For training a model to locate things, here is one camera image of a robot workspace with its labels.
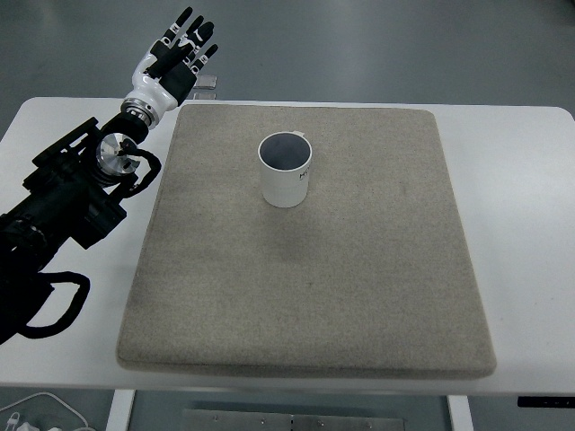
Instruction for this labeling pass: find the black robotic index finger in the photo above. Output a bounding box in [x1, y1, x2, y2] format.
[162, 6, 193, 45]

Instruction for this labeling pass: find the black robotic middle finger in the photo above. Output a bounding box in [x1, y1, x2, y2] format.
[177, 15, 204, 40]

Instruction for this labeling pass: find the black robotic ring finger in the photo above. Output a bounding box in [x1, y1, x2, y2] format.
[189, 44, 218, 72]

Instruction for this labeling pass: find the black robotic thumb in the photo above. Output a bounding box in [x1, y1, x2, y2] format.
[177, 22, 214, 48]

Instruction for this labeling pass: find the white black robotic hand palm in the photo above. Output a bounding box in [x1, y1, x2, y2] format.
[121, 39, 199, 129]

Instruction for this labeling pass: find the white ribbed cup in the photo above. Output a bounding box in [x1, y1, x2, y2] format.
[257, 131, 313, 208]

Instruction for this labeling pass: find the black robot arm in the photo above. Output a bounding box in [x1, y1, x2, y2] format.
[1, 8, 217, 340]

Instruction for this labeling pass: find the silver floor socket plate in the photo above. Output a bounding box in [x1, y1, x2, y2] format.
[192, 75, 217, 100]

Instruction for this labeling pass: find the beige felt mat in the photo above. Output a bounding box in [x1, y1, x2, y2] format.
[117, 104, 496, 379]

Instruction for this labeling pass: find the black table control panel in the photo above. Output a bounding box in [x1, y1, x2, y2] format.
[517, 396, 575, 409]

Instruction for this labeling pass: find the white cable on floor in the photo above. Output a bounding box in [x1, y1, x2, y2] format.
[0, 391, 91, 431]

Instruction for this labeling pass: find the white table leg frame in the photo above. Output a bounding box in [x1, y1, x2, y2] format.
[104, 390, 136, 431]

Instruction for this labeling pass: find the metal base plate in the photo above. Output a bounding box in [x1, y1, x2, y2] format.
[180, 409, 405, 431]

